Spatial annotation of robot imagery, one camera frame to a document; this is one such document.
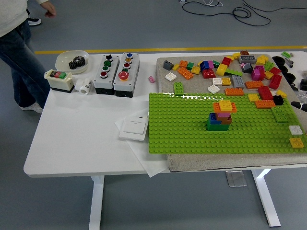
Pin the person's right hand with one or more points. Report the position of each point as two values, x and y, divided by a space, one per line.
51 11

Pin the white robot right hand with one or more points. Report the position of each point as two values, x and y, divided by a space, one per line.
299 105

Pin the green long brick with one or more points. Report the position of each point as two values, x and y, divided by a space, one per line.
233 72

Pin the white square toy brick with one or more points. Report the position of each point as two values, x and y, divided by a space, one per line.
213 89
217 81
170 76
295 130

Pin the person's right forearm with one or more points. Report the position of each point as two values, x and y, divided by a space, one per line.
44 3

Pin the green eight-stud toy brick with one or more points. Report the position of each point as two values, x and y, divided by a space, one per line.
280 114

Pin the small yellow toy brick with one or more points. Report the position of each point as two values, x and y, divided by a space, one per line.
199 63
230 57
281 93
175 67

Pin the black toy brick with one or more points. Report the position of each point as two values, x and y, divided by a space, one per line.
278 100

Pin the red long toy brick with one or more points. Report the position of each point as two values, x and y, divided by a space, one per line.
275 82
265 93

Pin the orange long toy brick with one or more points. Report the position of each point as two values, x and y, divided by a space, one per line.
234 92
217 107
265 104
254 84
185 72

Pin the yellow square toy brick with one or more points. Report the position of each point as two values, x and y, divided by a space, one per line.
236 55
226 105
195 70
261 60
253 97
268 75
297 142
226 81

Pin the red square toy brick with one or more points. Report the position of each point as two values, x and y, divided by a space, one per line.
227 60
275 70
208 73

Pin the green square toy brick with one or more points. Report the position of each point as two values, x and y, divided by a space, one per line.
268 65

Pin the magenta toy brick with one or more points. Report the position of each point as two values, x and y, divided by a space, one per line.
257 73
210 63

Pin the dark grey toy brick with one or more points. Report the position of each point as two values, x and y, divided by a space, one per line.
247 68
168 65

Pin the grey long toy brick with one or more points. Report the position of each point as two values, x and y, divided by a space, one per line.
247 59

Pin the small pink toy brick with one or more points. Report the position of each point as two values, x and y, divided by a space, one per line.
151 79
242 65

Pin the brown toy brick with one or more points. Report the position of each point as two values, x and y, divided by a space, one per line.
244 52
225 121

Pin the pink flat toy brick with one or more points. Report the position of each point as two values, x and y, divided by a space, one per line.
224 115

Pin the tall yellow toy brick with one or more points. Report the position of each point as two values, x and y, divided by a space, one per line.
221 69

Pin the blue toy brick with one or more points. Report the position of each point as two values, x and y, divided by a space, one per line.
212 117
204 65

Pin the small green toy brick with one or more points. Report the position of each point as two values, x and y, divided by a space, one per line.
216 63
190 66

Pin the green six-stud toy brick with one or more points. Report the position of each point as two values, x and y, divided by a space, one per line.
178 88

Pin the green studded baseplate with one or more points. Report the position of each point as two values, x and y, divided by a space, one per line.
180 134

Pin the orange square toy brick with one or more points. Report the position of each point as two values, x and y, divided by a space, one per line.
183 63

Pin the clear plastic bag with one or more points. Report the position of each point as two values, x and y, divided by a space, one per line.
302 97

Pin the small black part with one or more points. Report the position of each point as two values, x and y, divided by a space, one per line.
293 86

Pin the black boxy part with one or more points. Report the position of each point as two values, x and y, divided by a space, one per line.
303 84

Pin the white plastic bowl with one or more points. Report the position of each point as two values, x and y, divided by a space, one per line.
63 60

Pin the person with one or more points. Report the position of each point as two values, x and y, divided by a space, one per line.
14 48

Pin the small green plastic piece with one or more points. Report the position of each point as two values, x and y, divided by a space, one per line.
285 54

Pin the black metal gear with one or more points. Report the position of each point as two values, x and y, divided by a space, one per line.
76 62

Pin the white pipe fitting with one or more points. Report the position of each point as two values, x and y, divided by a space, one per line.
84 87

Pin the grey four-button control box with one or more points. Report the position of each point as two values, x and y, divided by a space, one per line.
99 81

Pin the white table leg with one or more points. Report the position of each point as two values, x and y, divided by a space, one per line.
96 203
265 196

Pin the grey metal floor plate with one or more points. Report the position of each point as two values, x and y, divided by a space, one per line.
236 179

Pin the grey emergency-stop control box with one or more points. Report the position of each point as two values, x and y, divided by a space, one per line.
124 86

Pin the grey-brown mat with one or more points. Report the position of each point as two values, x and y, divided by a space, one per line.
204 163

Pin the white paper sheet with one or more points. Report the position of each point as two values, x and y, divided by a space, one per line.
148 165

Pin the cream red-green switch box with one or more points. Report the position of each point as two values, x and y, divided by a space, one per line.
60 83

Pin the white wall switch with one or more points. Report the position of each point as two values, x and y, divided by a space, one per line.
133 128

